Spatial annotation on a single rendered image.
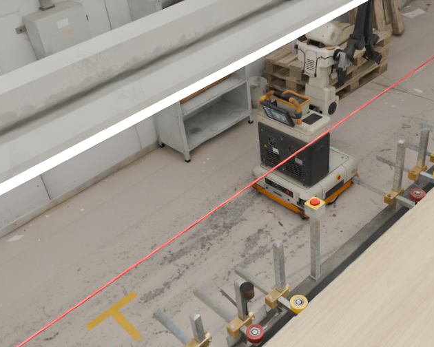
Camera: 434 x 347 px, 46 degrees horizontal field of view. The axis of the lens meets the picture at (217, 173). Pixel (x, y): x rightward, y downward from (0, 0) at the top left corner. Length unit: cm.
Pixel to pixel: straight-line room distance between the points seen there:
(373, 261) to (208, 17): 179
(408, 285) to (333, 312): 38
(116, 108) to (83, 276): 316
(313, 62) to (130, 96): 298
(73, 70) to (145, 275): 308
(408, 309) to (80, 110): 184
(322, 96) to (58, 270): 242
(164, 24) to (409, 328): 176
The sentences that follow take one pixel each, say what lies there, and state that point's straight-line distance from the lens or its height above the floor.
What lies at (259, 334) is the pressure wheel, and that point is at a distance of 234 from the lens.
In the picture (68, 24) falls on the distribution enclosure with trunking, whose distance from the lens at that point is 410.
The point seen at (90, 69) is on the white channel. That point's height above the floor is 244.
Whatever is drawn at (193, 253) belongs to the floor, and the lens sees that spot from 399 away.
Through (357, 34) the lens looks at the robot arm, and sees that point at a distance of 387.
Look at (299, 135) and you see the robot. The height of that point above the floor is 74.
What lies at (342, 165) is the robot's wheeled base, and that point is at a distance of 425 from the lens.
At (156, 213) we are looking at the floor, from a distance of 441.
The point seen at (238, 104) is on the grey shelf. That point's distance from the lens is 543.
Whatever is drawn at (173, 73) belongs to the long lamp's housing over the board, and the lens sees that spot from 106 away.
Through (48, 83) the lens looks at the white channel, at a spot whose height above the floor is 244.
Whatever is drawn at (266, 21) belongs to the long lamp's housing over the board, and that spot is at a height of 237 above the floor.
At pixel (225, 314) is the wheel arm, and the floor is 86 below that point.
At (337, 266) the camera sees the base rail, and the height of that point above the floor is 70.
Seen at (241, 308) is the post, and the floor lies 96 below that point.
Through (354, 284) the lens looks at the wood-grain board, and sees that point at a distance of 253.
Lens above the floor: 281
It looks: 37 degrees down
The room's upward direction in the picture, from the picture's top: 9 degrees counter-clockwise
